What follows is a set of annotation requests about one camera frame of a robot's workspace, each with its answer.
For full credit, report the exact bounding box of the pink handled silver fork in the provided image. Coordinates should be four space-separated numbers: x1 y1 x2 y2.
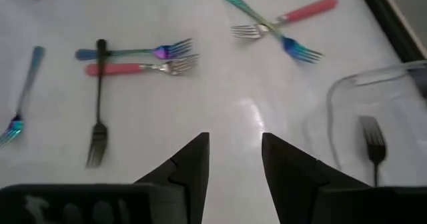
229 0 339 40
84 53 200 77

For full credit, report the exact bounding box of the iridescent rainbow metal fork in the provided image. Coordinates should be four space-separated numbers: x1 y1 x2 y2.
74 37 194 62
222 0 324 65
0 45 46 149

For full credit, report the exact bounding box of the clear plastic bin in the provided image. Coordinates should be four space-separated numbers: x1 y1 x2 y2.
326 59 427 187

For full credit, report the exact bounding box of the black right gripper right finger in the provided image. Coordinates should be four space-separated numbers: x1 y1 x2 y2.
262 132 372 224

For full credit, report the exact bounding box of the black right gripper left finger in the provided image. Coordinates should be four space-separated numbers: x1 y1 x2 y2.
133 132 210 224

